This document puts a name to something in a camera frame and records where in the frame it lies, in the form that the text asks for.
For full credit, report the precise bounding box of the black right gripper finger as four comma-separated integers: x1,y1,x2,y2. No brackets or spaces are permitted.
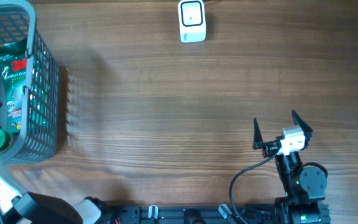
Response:
291,110,313,140
252,118,264,150

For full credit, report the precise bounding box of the green 3M gloves packet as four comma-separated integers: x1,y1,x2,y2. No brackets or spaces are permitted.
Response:
0,38,27,134

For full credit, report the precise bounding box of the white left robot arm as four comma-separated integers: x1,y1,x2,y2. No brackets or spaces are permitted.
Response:
0,87,111,224

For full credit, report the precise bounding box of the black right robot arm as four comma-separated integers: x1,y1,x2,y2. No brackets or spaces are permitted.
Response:
252,110,330,224

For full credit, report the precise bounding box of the white barcode scanner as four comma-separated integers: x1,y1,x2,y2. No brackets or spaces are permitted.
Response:
178,0,206,43

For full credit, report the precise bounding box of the grey plastic basket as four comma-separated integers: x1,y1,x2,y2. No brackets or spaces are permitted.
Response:
0,1,60,166

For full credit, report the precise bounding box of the black camera cable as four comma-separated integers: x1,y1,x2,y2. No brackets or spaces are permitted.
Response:
229,147,282,224

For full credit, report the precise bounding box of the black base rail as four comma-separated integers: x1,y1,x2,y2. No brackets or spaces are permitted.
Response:
104,203,331,224

